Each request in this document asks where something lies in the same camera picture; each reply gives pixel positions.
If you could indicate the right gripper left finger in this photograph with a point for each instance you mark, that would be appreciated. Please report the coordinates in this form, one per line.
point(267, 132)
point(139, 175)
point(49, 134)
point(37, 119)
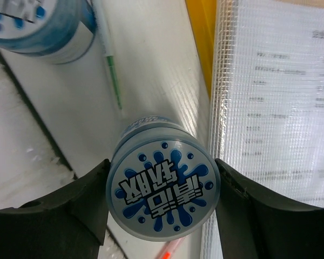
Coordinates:
point(67, 223)

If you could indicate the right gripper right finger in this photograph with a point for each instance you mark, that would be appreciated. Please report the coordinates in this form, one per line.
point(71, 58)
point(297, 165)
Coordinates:
point(256, 222)

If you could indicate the white front shelf board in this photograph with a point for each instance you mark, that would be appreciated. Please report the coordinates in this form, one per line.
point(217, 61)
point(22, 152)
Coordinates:
point(31, 163)

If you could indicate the orange-tipped clear pen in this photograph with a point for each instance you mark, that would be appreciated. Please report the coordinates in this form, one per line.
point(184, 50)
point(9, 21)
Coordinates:
point(169, 249)

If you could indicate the clear mesh document pouch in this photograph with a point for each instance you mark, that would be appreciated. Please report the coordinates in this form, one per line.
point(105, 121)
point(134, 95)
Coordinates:
point(267, 102)

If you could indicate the green-tipped white pen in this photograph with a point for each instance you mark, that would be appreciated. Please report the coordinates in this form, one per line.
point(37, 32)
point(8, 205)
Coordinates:
point(107, 49)

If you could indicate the orange paper folder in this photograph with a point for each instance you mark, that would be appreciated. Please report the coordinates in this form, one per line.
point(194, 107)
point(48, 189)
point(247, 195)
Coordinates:
point(202, 16)

